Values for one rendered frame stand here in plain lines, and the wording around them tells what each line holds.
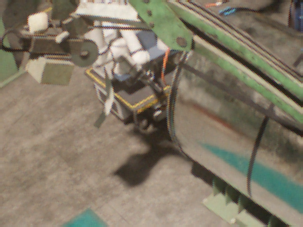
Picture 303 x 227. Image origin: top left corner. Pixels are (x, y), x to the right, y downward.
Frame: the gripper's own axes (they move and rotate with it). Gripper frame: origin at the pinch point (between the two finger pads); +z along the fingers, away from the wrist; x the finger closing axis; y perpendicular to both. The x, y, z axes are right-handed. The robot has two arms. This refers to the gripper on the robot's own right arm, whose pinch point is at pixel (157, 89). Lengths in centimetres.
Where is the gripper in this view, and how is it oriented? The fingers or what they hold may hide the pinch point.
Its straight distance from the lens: 286.9
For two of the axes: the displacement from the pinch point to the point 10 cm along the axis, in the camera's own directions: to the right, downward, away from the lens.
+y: 6.7, -7.4, 0.5
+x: -0.4, 0.3, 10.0
